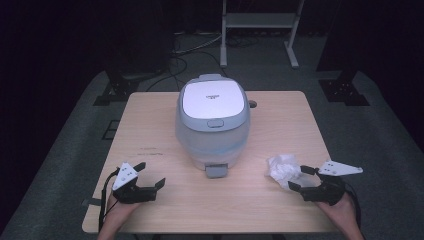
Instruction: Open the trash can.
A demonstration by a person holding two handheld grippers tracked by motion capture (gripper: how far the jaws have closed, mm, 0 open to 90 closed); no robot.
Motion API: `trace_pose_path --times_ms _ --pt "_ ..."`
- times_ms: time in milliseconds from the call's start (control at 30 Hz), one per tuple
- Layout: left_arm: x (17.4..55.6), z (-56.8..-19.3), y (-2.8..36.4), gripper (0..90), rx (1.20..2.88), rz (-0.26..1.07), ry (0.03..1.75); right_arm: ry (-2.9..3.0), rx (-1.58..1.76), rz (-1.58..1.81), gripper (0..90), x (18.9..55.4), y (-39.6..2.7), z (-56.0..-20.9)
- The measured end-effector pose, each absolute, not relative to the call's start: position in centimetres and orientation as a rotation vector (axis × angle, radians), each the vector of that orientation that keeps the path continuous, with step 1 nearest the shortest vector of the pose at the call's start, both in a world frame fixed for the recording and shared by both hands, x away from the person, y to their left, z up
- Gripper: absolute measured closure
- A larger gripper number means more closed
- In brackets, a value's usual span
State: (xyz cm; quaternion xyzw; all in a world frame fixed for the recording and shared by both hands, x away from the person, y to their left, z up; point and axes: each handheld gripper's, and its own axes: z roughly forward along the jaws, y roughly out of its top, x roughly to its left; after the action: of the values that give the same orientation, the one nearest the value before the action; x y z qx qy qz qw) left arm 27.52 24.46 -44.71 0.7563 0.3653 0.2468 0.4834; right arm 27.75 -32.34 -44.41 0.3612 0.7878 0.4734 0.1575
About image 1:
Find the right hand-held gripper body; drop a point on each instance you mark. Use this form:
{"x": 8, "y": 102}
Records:
{"x": 328, "y": 193}

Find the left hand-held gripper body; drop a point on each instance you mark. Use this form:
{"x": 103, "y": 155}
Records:
{"x": 130, "y": 195}

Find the white paper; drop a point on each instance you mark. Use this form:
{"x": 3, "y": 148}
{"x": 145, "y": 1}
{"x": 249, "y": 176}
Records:
{"x": 282, "y": 168}

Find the white grey pedal trash can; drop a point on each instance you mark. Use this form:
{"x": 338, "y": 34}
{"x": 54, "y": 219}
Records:
{"x": 213, "y": 100}

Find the person's left hand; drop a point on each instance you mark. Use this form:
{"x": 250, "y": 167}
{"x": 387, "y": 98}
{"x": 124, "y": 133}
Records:
{"x": 118, "y": 210}

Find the person's right hand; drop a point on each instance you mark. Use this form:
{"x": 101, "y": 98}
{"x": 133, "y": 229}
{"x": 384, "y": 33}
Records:
{"x": 341, "y": 211}

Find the grey tape strip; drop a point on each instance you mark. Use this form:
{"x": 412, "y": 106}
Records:
{"x": 91, "y": 202}

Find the black stand base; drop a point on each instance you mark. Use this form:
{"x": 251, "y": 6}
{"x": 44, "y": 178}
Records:
{"x": 116, "y": 90}
{"x": 343, "y": 90}

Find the white metal stand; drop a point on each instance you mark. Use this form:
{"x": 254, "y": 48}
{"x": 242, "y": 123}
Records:
{"x": 260, "y": 20}

